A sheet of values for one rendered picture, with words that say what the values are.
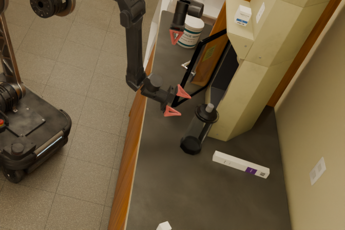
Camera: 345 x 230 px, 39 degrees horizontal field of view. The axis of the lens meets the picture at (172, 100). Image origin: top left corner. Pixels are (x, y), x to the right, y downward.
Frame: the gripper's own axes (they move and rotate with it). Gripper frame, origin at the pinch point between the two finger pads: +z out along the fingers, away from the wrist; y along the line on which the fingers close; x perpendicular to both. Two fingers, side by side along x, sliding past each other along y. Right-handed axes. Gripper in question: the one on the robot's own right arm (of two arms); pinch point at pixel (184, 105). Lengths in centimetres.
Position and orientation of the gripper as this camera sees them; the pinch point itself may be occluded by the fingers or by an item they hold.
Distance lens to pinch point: 210.3
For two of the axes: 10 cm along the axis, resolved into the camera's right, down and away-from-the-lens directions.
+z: 9.0, 3.8, 2.3
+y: 4.4, -7.6, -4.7
